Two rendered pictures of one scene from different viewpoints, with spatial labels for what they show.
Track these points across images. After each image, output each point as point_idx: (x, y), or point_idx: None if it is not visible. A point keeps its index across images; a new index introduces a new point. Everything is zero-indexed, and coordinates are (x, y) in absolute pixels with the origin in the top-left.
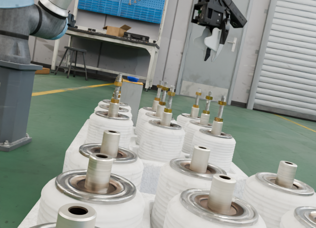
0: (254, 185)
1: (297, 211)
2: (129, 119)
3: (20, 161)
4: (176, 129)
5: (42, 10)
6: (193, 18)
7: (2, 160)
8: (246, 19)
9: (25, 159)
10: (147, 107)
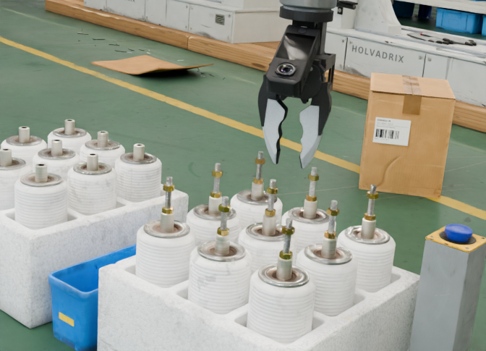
0: None
1: (24, 161)
2: (240, 200)
3: (473, 339)
4: (192, 210)
5: None
6: (330, 81)
7: (476, 326)
8: (266, 73)
9: (482, 344)
10: (340, 250)
